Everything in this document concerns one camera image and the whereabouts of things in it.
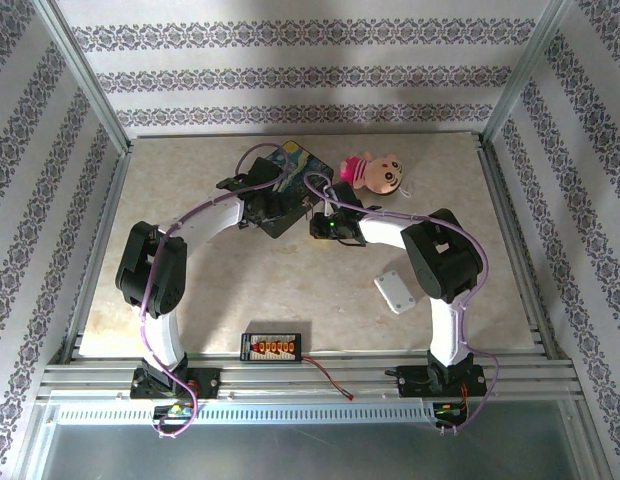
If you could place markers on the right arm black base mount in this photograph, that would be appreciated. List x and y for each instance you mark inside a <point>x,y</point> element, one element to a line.
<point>412,382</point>

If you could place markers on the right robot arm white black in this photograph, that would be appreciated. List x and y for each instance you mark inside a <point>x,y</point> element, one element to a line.
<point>440,260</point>

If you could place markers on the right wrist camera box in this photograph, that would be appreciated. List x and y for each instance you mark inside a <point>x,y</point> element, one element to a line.
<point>330,191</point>

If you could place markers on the black board with orange connectors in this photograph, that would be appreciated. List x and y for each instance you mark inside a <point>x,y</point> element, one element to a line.
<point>271,346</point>

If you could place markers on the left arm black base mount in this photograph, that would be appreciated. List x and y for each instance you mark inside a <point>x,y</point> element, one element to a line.
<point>207,382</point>

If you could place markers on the starry night print tin box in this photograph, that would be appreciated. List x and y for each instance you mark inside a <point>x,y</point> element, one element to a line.
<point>305,165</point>

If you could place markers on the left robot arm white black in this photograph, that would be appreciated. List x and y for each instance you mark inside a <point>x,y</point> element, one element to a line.
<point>150,270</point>

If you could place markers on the aluminium frame post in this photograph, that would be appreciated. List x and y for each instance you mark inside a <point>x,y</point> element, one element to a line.
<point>525,70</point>
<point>85,75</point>

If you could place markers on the white rectangular plastic box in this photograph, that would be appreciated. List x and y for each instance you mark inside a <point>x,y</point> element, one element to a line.
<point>395,293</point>

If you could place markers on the grey metal sheet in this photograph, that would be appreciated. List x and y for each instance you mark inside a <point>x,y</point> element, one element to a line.
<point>310,452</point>

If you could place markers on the cartoon boy plush doll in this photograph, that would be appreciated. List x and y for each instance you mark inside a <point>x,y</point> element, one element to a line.
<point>382,172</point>

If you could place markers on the small circuit board with leds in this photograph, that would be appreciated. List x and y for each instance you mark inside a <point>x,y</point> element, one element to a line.
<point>175,411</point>

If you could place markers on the aluminium mounting rail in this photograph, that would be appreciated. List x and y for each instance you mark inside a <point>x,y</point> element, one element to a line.
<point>310,385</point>

